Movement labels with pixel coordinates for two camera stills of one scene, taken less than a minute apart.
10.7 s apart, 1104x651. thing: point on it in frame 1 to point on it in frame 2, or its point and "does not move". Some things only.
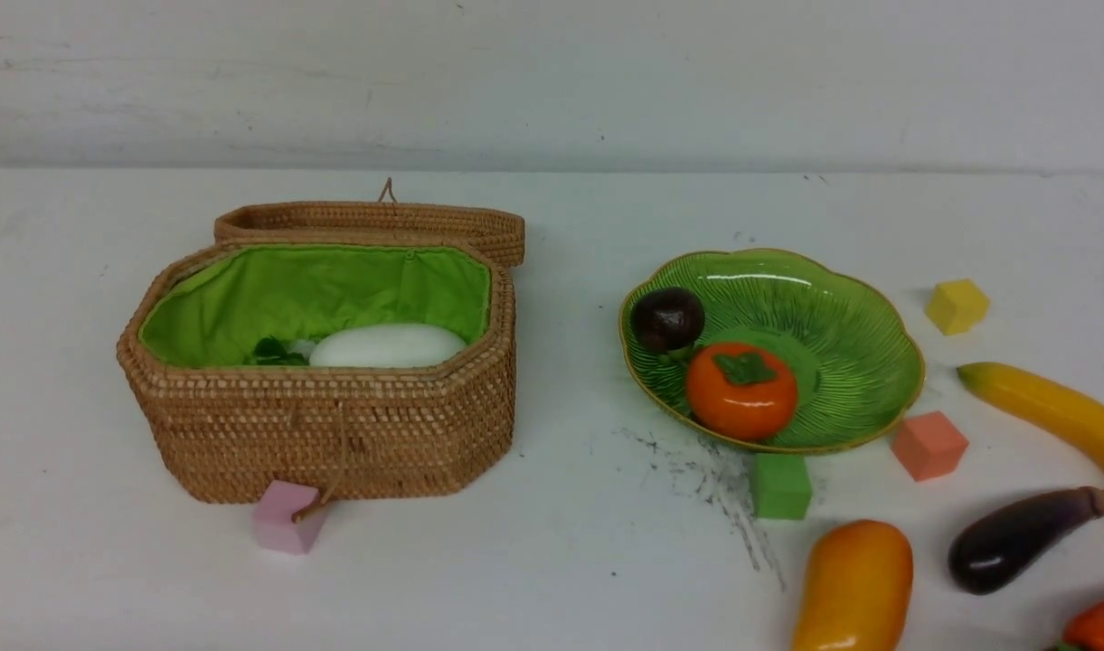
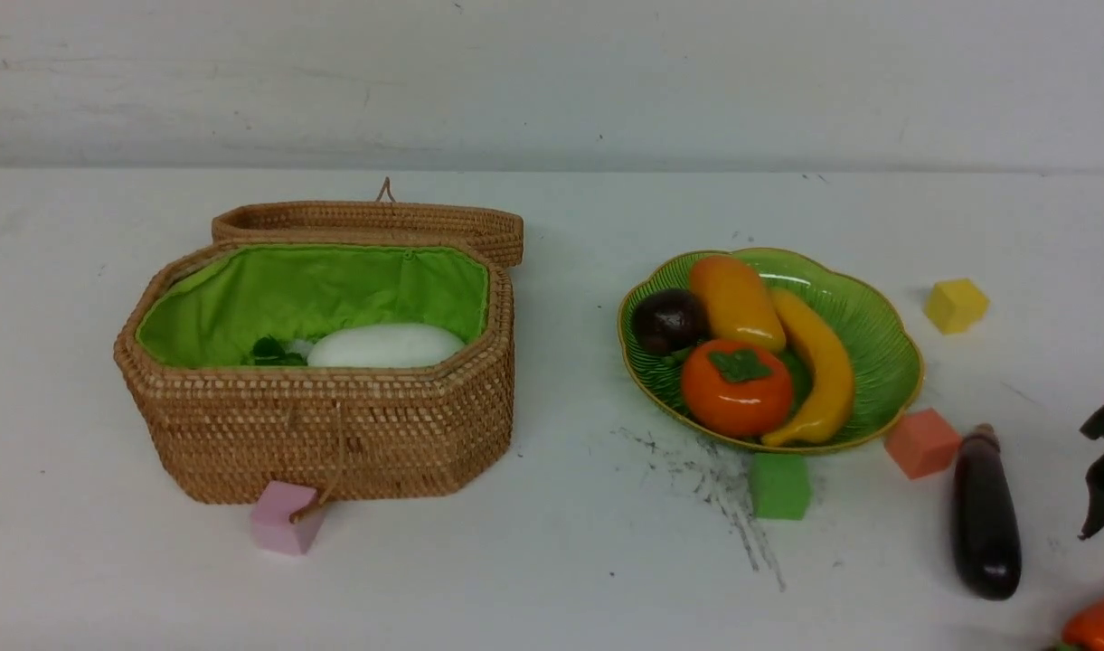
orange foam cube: (929, 445) does not move
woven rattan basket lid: (386, 220) does not move
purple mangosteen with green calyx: (669, 321) does not move
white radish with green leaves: (372, 345) does not move
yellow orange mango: (857, 589) to (739, 304)
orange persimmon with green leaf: (740, 391) does not move
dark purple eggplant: (1005, 542) to (986, 529)
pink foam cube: (275, 529) does not move
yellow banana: (1102, 435) to (831, 377)
